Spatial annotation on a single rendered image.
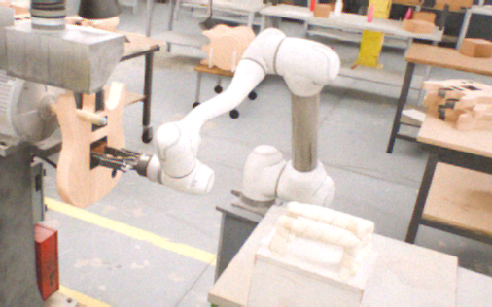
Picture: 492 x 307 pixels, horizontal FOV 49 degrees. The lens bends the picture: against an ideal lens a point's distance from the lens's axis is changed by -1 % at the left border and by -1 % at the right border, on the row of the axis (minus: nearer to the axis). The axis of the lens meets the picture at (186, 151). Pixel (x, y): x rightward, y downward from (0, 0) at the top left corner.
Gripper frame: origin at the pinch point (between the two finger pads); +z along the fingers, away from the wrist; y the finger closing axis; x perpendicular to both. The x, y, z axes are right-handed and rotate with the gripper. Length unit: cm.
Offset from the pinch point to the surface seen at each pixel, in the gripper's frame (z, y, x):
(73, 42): -7.4, -25.3, 41.6
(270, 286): -71, -29, -10
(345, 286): -89, -29, -3
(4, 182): 31.7, -12.0, -15.1
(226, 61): 92, 356, -37
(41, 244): 30, 5, -48
